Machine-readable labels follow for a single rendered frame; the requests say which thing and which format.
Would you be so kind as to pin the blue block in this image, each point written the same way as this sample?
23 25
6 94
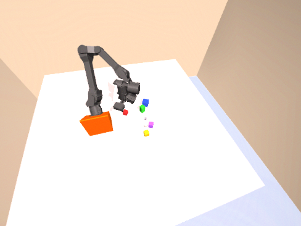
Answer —
145 102

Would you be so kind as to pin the small yellow block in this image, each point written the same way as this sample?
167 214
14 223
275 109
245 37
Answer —
146 133

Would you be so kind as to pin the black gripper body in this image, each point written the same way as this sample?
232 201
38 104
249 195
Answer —
120 105

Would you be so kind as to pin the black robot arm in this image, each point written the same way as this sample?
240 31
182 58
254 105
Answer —
86 54

